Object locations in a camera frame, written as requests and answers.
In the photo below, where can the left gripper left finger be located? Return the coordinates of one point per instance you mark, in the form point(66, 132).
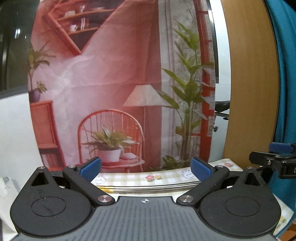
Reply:
point(80, 178)

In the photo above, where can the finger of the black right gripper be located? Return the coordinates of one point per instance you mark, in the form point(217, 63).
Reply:
point(281, 147)
point(270, 160)

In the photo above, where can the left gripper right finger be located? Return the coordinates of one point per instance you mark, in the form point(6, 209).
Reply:
point(210, 178)

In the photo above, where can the checkered bunny tablecloth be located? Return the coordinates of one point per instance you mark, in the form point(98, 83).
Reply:
point(243, 208)

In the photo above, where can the long metal rod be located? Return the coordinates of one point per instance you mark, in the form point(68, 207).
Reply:
point(149, 189)

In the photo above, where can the wooden door panel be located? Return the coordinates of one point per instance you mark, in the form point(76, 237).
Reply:
point(254, 80)

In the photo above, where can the black office chair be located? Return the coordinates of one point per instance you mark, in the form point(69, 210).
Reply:
point(220, 108)

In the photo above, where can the printed room backdrop cloth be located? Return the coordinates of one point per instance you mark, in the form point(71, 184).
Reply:
point(132, 82)

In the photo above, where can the teal curtain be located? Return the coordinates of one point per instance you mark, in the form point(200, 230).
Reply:
point(282, 16)

